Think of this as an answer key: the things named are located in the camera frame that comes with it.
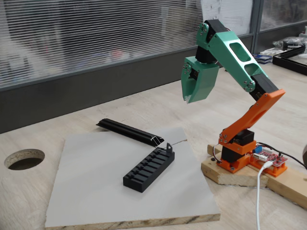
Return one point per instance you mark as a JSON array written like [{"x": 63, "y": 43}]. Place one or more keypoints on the black aluminium profile rail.
[{"x": 124, "y": 130}]

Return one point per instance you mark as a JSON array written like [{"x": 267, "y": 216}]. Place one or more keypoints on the wooden block with screws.
[{"x": 239, "y": 178}]

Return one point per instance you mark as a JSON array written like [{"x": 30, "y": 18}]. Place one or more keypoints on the light wooden plank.
[{"x": 287, "y": 189}]

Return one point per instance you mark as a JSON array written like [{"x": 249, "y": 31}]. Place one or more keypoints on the red controller circuit board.
[{"x": 275, "y": 159}]

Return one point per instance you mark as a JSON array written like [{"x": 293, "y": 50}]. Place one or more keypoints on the grey painted wooden board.
[{"x": 96, "y": 179}]

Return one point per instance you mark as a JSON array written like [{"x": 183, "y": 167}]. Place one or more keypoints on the black slotted plastic rack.
[{"x": 144, "y": 177}]

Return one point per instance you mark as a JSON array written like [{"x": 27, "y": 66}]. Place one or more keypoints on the clear bag of parts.
[{"x": 291, "y": 40}]

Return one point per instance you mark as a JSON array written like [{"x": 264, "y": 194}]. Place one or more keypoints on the white printed paper sheet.
[{"x": 239, "y": 9}]

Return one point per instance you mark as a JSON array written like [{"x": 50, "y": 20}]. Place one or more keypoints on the flat black frame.
[{"x": 285, "y": 63}]

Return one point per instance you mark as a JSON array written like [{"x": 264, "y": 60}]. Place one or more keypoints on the stack of blue cards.
[{"x": 261, "y": 58}]

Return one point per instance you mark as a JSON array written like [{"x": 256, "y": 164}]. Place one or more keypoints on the black extrusion bar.
[{"x": 295, "y": 51}]

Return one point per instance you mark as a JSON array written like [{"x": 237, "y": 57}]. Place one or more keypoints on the white plastic packet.
[{"x": 271, "y": 51}]

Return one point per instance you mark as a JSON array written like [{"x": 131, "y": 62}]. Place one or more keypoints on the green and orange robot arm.
[{"x": 219, "y": 45}]

